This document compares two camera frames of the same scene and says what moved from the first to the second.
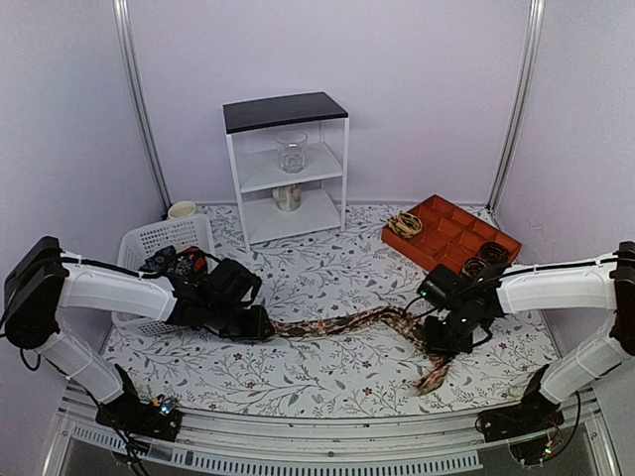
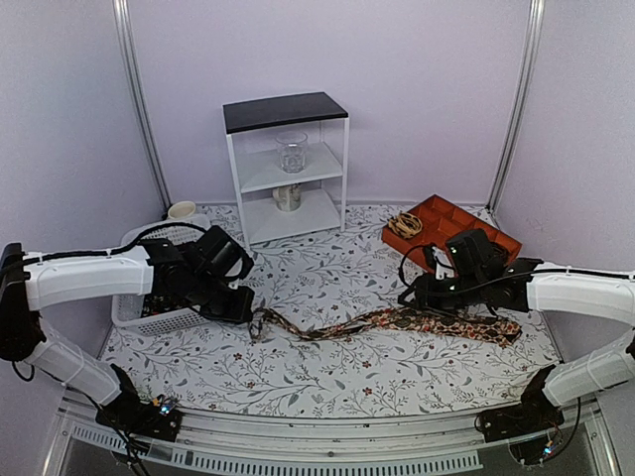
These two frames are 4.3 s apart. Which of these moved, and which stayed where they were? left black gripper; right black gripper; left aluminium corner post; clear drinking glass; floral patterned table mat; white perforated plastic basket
Moved: left black gripper; right black gripper
Stayed: floral patterned table mat; white perforated plastic basket; left aluminium corner post; clear drinking glass
